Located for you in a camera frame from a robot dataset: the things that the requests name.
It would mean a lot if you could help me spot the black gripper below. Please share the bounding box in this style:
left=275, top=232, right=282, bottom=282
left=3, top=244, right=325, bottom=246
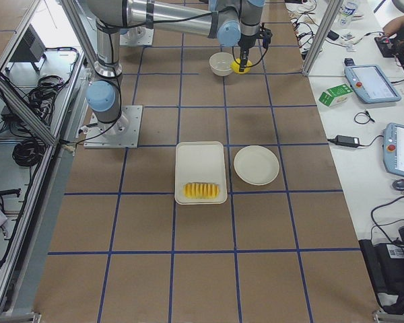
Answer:
left=238, top=28, right=259, bottom=72

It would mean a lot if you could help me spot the yellow lemon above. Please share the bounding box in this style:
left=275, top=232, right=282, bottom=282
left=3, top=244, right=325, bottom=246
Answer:
left=230, top=59, right=252, bottom=75

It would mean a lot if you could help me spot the white ceramic bowl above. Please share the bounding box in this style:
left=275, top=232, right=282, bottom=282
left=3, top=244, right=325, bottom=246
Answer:
left=209, top=52, right=233, bottom=77

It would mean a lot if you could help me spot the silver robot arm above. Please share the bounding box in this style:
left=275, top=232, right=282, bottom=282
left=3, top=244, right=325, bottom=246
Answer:
left=86, top=1, right=271, bottom=146

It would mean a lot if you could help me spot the green white carton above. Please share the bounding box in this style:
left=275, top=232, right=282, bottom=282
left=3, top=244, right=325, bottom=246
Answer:
left=318, top=83, right=353, bottom=107

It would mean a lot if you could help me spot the cream round plate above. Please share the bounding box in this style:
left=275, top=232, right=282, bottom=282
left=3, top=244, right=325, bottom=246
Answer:
left=234, top=145, right=279, bottom=186

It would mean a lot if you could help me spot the white rectangular tray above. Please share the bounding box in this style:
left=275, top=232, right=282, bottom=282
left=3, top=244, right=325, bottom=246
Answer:
left=174, top=141, right=228, bottom=205

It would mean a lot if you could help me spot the upper blue teach pendant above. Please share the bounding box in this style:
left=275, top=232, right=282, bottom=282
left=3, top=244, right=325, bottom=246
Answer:
left=344, top=65, right=401, bottom=104

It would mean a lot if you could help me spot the blue teach pendant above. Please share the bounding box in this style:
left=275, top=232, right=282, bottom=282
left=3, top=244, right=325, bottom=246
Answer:
left=344, top=65, right=401, bottom=104
left=382, top=122, right=404, bottom=176

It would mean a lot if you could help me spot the black power adapter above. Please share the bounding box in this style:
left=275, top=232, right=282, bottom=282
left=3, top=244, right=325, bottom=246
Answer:
left=334, top=135, right=360, bottom=148

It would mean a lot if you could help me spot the sliced yellow mango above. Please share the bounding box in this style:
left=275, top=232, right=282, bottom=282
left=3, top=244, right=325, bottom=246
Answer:
left=183, top=182, right=220, bottom=199

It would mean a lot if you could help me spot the lower blue teach pendant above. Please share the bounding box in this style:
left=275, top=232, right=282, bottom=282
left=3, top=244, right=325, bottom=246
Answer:
left=382, top=122, right=404, bottom=176

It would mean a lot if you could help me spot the grey electronics box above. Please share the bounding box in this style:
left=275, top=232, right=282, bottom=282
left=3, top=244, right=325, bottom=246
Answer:
left=9, top=24, right=46, bottom=72

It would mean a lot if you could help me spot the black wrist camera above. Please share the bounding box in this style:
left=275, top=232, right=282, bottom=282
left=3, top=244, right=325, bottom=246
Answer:
left=259, top=23, right=273, bottom=50

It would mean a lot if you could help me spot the aluminium frame post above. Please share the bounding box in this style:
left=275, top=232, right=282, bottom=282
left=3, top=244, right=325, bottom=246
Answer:
left=302, top=0, right=343, bottom=76

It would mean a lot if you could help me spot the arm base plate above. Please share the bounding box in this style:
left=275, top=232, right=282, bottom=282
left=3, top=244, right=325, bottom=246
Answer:
left=83, top=106, right=143, bottom=149
left=120, top=27, right=154, bottom=47

